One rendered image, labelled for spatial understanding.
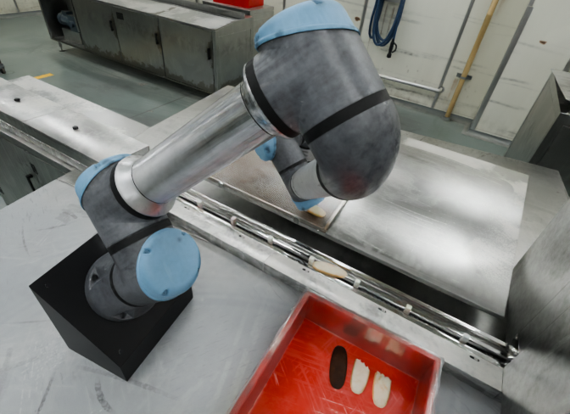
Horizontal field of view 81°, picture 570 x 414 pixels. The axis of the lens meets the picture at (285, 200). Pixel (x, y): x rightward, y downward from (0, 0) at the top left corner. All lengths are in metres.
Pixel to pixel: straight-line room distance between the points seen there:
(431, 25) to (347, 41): 4.01
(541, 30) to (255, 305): 3.65
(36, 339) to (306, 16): 0.87
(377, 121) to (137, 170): 0.37
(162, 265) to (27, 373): 0.44
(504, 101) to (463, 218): 3.08
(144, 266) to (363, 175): 0.37
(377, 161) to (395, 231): 0.68
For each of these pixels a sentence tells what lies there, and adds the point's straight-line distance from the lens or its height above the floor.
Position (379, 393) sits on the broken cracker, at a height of 0.83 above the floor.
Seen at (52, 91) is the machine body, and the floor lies 0.82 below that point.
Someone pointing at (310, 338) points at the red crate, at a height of 0.82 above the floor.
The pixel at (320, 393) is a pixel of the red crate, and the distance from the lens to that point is 0.82.
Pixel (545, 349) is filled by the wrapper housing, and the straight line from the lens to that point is 0.82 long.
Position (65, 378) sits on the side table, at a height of 0.82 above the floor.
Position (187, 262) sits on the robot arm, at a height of 1.11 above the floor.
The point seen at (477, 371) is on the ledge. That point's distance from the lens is 0.93.
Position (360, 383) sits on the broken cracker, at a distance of 0.84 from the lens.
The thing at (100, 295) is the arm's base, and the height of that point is 1.01.
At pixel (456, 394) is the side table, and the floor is 0.82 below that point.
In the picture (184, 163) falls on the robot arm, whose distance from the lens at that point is 0.51.
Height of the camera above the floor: 1.58
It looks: 39 degrees down
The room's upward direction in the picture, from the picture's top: 6 degrees clockwise
